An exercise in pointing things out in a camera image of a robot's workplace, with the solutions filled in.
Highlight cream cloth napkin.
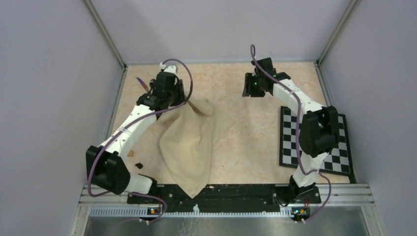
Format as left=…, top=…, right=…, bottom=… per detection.
left=158, top=97, right=235, bottom=199

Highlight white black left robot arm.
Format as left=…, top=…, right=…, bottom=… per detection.
left=86, top=64, right=185, bottom=203

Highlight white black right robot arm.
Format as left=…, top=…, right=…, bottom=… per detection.
left=242, top=58, right=339, bottom=203

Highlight iridescent purple knife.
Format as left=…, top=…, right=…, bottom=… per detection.
left=136, top=77, right=150, bottom=92

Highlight black white checkerboard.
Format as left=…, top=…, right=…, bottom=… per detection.
left=278, top=106, right=357, bottom=183

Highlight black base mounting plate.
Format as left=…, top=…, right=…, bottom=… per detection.
left=127, top=183, right=322, bottom=214

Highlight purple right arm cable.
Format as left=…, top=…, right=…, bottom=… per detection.
left=250, top=44, right=332, bottom=224

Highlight aluminium front rail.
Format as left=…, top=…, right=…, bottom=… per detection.
left=79, top=184, right=374, bottom=219

